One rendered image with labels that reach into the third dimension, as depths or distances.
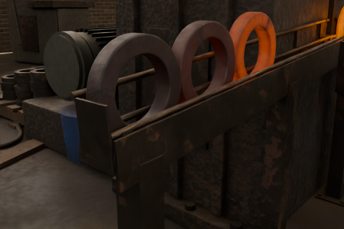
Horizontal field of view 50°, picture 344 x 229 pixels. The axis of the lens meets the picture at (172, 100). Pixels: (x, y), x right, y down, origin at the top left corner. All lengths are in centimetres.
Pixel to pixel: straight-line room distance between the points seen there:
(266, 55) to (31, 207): 116
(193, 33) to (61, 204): 115
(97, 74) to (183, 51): 19
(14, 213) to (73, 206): 23
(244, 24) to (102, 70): 39
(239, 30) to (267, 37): 13
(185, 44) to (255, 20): 24
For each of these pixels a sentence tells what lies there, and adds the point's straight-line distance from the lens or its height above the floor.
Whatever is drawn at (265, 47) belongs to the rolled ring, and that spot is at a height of 71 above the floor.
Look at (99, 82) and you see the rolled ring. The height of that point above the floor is 70.
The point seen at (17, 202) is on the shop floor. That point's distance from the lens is 175.
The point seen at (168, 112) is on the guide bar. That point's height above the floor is 63.
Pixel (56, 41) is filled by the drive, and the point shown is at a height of 63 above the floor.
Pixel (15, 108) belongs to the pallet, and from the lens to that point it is 270.
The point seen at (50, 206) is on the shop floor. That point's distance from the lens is 167.
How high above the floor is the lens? 81
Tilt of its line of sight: 14 degrees down
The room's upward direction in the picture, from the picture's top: straight up
